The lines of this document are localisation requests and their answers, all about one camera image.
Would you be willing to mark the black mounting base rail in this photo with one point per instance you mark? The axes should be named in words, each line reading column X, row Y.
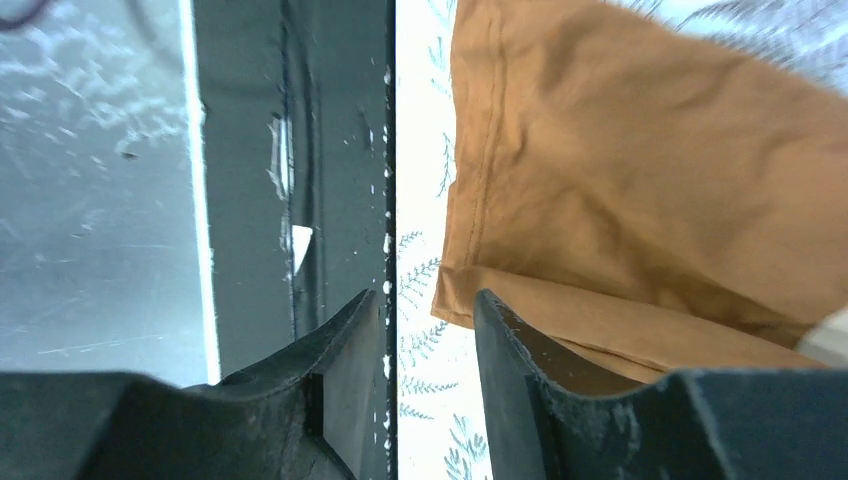
column 298, row 145

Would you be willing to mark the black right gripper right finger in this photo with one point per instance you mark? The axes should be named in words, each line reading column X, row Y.
column 551, row 414

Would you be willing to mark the brown boxer underwear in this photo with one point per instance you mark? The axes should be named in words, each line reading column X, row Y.
column 648, row 200

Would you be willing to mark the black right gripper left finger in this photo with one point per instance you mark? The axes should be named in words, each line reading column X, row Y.
column 304, row 412

